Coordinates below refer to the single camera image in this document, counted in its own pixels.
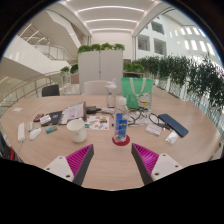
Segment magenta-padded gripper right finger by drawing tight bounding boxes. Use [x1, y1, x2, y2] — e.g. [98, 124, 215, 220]
[131, 143, 184, 186]

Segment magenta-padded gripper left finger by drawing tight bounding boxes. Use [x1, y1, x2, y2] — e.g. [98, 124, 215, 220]
[43, 143, 95, 187]

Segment clear blue-label water bottle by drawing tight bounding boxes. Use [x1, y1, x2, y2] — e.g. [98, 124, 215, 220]
[113, 96, 130, 144]

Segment white packet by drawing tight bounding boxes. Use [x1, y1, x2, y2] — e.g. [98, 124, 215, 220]
[165, 130, 180, 145]
[145, 122, 163, 137]

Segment small teal packet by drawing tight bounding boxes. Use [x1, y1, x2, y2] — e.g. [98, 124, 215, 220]
[45, 125, 58, 134]

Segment white mug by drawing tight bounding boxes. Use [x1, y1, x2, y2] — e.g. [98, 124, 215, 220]
[66, 118, 88, 144]

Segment white computer mouse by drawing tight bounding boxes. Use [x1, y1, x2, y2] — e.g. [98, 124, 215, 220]
[28, 127, 43, 141]

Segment black notebook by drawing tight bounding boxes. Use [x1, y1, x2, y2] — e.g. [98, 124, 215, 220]
[48, 110, 64, 126]

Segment small white card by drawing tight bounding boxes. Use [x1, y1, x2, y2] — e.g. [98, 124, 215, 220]
[39, 114, 52, 125]

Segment white power strip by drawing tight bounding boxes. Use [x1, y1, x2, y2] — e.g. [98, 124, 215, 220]
[17, 122, 26, 144]

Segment flat round red coaster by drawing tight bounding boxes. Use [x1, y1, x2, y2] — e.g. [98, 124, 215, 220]
[111, 134, 131, 147]

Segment dark red phone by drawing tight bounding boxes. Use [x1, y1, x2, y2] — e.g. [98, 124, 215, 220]
[33, 113, 45, 123]

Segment brown package with paper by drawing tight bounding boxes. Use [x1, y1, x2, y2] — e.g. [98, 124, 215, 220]
[60, 101, 88, 126]

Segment colourful sticker sheet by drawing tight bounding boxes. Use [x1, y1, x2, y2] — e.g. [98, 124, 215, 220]
[84, 115, 111, 131]

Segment black wallet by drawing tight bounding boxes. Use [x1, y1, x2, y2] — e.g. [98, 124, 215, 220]
[85, 105, 98, 115]

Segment black chair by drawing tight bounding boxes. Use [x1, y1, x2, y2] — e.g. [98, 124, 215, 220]
[41, 84, 61, 98]

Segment green cat-print tote bag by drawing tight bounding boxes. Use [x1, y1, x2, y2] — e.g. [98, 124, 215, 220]
[120, 77, 154, 110]

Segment glass balustrade railing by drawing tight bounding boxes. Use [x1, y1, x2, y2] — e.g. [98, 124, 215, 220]
[0, 71, 73, 108]

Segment clear white-lid shaker bottle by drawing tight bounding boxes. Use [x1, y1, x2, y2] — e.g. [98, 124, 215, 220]
[105, 78, 118, 109]

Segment brown planter with plants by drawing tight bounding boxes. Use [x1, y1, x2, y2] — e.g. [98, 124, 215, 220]
[59, 64, 80, 85]

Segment row of green plants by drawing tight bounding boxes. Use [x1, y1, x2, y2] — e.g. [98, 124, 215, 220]
[133, 53, 224, 114]

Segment wooden planter with plants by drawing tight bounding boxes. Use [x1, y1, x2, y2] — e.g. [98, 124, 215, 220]
[123, 62, 146, 78]

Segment white cabinet with plants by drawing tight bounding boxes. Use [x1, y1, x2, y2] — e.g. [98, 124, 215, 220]
[77, 42, 126, 96]

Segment ceiling light strips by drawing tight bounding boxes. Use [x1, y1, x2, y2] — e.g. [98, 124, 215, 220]
[76, 4, 146, 34]

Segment tangled black cables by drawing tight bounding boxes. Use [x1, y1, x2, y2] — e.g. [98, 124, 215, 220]
[126, 107, 168, 128]

